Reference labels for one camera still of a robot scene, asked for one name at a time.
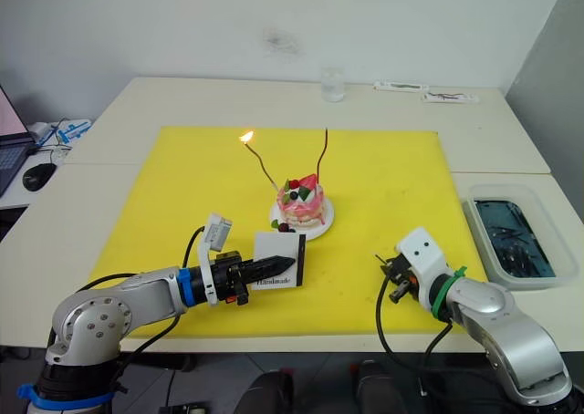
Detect thin wavy unlit candle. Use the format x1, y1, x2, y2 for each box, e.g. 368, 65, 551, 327
315, 128, 329, 182

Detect white round plate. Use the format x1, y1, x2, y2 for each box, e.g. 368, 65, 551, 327
268, 198, 336, 243

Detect green zip tie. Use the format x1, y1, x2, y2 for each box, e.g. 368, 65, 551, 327
431, 264, 469, 320

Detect white and black matchbox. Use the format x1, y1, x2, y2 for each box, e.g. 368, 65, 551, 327
251, 232, 308, 292

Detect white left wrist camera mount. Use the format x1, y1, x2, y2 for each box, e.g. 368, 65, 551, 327
197, 212, 234, 308

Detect clear glass of water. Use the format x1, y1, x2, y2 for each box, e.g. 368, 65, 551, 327
320, 67, 346, 103

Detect blue wrist tape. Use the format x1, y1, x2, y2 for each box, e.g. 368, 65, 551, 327
177, 268, 195, 309

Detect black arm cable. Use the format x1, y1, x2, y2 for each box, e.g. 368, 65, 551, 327
48, 225, 205, 356
374, 272, 462, 414

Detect blue and white packet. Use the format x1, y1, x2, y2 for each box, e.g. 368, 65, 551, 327
27, 118, 94, 150

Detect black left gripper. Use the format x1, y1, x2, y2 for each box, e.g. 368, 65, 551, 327
212, 250, 297, 306

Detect white plastic strip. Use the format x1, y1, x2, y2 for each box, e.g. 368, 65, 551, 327
372, 80, 432, 93
420, 91, 480, 105

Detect pink layered fruit cake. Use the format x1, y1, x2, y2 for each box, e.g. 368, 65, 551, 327
275, 172, 328, 230

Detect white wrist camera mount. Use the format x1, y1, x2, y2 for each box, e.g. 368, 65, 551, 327
197, 212, 234, 308
394, 226, 453, 313

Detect laptop computer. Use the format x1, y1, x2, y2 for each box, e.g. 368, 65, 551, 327
0, 84, 38, 197

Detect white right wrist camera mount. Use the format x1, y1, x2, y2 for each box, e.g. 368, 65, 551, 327
394, 226, 453, 313

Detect blue tape band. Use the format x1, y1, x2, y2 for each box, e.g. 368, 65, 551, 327
16, 383, 115, 410

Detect thin wavy lit candle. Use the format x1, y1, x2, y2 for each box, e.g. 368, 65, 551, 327
238, 129, 278, 191

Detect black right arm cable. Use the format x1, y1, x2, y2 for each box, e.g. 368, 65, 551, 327
374, 272, 462, 414

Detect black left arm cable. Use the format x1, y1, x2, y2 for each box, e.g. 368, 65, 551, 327
48, 225, 205, 356

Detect clear plastic water tray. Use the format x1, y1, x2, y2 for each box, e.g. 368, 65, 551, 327
461, 183, 580, 290

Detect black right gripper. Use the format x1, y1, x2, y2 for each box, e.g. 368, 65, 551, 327
373, 251, 420, 305

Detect black computer mouse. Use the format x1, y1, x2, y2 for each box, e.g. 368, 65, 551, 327
22, 162, 58, 192

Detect yellow mat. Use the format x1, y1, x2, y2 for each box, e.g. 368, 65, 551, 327
89, 126, 488, 342

